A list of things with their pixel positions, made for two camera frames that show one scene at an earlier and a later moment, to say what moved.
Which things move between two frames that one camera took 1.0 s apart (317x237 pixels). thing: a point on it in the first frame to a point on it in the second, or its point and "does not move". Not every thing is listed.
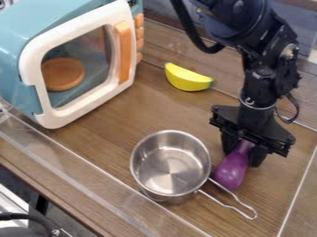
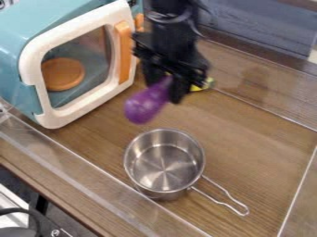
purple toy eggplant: (229, 168) to (142, 106)
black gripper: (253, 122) to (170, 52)
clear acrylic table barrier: (111, 204) does not move
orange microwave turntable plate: (63, 73) does not move
